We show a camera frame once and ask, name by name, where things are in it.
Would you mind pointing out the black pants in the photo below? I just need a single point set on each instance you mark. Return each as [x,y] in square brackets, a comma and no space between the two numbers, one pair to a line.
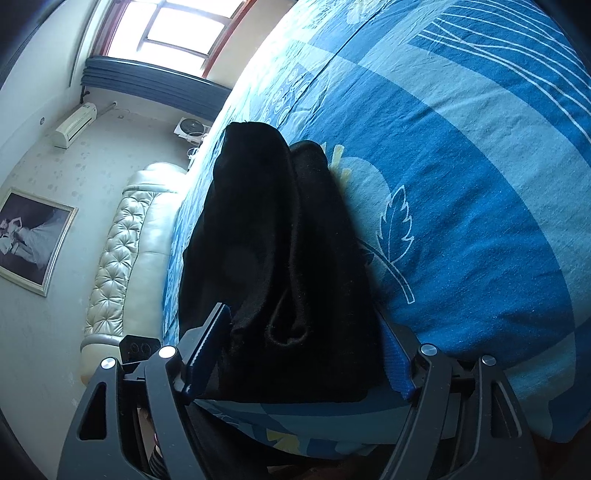
[277,258]

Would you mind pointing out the white tufted leather headboard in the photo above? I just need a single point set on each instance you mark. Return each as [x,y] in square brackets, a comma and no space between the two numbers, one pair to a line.
[124,249]

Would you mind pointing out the framed wall picture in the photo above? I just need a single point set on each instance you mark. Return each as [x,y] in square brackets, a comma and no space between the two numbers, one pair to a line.
[32,240]

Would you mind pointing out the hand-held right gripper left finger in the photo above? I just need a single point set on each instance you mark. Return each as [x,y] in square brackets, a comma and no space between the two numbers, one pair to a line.
[213,334]

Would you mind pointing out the blue curtain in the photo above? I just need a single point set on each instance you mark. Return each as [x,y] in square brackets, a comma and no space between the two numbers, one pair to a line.
[157,85]

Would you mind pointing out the blue patterned bedsheet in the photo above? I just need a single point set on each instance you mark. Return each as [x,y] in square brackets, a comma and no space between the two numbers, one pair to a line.
[461,184]

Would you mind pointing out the white fan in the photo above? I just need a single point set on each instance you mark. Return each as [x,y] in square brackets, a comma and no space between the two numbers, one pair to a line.
[190,129]

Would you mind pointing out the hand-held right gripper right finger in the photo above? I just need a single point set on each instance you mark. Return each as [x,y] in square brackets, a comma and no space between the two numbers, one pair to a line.
[398,364]

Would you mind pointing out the window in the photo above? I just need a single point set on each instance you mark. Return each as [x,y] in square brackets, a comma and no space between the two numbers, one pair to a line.
[180,23]

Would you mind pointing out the white air conditioner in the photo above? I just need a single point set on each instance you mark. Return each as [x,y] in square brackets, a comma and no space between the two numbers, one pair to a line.
[74,124]

